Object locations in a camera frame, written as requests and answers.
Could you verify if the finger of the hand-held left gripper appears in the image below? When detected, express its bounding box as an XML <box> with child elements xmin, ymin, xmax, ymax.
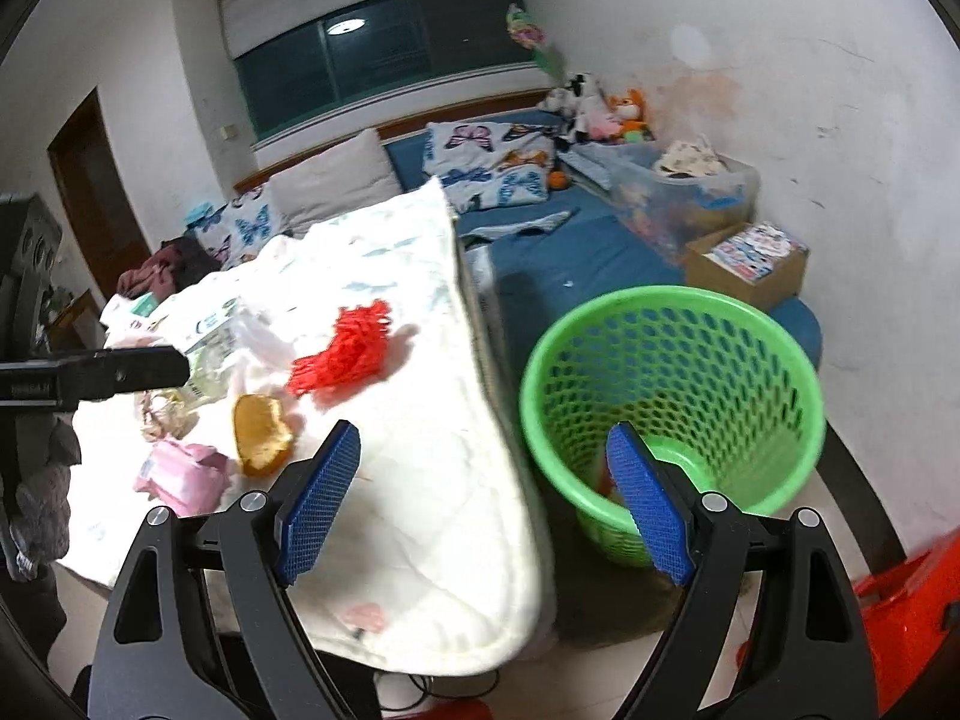
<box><xmin>0</xmin><ymin>345</ymin><xmax>190</xmax><ymax>412</ymax></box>

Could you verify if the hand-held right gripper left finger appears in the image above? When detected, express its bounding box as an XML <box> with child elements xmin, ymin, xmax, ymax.
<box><xmin>71</xmin><ymin>420</ymin><xmax>383</xmax><ymax>720</ymax></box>

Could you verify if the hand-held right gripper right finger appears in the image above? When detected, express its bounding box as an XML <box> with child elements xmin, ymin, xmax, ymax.
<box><xmin>604</xmin><ymin>421</ymin><xmax>878</xmax><ymax>720</ymax></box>

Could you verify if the pink plastic packet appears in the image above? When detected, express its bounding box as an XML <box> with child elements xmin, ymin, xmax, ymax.
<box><xmin>133</xmin><ymin>439</ymin><xmax>232</xmax><ymax>517</ymax></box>

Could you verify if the green plastic mesh basket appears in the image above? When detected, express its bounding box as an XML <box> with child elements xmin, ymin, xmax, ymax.
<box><xmin>520</xmin><ymin>285</ymin><xmax>827</xmax><ymax>569</ymax></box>

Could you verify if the person's left hand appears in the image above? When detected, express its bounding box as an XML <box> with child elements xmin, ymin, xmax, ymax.
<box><xmin>0</xmin><ymin>421</ymin><xmax>82</xmax><ymax>583</ymax></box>

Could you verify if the green white carton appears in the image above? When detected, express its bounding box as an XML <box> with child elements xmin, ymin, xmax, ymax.
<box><xmin>180</xmin><ymin>300</ymin><xmax>248</xmax><ymax>400</ymax></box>

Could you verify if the brown wooden door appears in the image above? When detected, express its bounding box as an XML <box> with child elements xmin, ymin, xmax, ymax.
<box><xmin>46</xmin><ymin>88</ymin><xmax>151</xmax><ymax>293</ymax></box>

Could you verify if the white quilt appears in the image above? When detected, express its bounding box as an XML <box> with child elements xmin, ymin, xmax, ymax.
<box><xmin>67</xmin><ymin>176</ymin><xmax>556</xmax><ymax>680</ymax></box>

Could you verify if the dark clothes pile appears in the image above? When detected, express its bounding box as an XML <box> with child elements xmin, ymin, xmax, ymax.
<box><xmin>116</xmin><ymin>236</ymin><xmax>218</xmax><ymax>299</ymax></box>

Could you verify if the white plastic bag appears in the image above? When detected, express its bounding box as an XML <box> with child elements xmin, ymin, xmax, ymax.
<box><xmin>225</xmin><ymin>311</ymin><xmax>297</xmax><ymax>383</ymax></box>

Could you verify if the butterfly print pillow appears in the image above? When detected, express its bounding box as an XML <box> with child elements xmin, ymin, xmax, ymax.
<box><xmin>420</xmin><ymin>120</ymin><xmax>560</xmax><ymax>215</ymax></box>
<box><xmin>187</xmin><ymin>180</ymin><xmax>290</xmax><ymax>267</ymax></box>

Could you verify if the cardboard box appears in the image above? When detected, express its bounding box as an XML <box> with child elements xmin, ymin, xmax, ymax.
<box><xmin>682</xmin><ymin>221</ymin><xmax>811</xmax><ymax>310</ymax></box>

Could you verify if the blue mattress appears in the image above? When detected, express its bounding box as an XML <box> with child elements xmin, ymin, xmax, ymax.
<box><xmin>382</xmin><ymin>109</ymin><xmax>822</xmax><ymax>383</ymax></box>

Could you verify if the stack of printed books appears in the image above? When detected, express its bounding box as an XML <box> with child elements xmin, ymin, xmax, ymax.
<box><xmin>709</xmin><ymin>221</ymin><xmax>809</xmax><ymax>284</ymax></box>

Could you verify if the red plastic stool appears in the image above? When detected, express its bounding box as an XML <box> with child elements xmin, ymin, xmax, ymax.
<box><xmin>855</xmin><ymin>532</ymin><xmax>960</xmax><ymax>717</ymax></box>

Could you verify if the beige pillow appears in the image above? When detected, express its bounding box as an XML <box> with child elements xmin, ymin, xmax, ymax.
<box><xmin>266</xmin><ymin>127</ymin><xmax>402</xmax><ymax>237</ymax></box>

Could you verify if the clear plastic storage bin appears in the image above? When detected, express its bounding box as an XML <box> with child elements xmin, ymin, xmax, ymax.
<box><xmin>577</xmin><ymin>139</ymin><xmax>760</xmax><ymax>267</ymax></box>

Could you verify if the grey cloth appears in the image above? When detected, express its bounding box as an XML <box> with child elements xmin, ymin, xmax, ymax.
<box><xmin>461</xmin><ymin>211</ymin><xmax>575</xmax><ymax>241</ymax></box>

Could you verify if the dotted cloth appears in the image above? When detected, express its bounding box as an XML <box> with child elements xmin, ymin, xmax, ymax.
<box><xmin>652</xmin><ymin>136</ymin><xmax>725</xmax><ymax>179</ymax></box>

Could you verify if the orange fox plush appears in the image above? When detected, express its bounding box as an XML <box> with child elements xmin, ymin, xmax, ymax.
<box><xmin>606</xmin><ymin>88</ymin><xmax>650</xmax><ymax>142</ymax></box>

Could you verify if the window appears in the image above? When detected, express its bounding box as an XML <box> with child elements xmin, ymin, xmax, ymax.
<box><xmin>217</xmin><ymin>0</ymin><xmax>541</xmax><ymax>145</ymax></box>

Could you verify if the black white cow plush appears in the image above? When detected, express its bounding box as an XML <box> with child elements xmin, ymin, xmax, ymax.
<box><xmin>544</xmin><ymin>73</ymin><xmax>608</xmax><ymax>143</ymax></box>

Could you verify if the colourful wall decoration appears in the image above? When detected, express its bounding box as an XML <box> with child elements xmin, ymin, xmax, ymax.
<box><xmin>505</xmin><ymin>4</ymin><xmax>567</xmax><ymax>80</ymax></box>

